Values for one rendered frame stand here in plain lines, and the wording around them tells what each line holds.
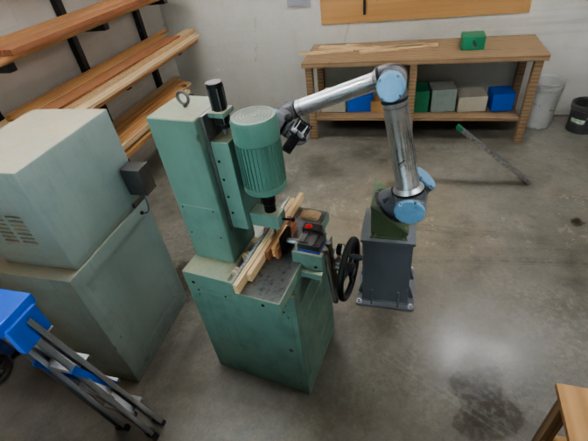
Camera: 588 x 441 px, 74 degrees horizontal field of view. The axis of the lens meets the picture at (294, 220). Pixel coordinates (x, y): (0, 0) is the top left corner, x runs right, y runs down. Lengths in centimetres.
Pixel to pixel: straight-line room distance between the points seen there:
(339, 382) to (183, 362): 94
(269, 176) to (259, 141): 15
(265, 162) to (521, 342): 185
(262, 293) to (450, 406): 122
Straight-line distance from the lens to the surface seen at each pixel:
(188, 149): 155
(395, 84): 173
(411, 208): 196
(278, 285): 158
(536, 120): 481
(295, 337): 189
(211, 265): 189
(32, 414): 288
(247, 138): 141
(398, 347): 248
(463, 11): 463
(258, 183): 150
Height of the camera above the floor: 207
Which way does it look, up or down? 38 degrees down
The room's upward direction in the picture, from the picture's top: 8 degrees counter-clockwise
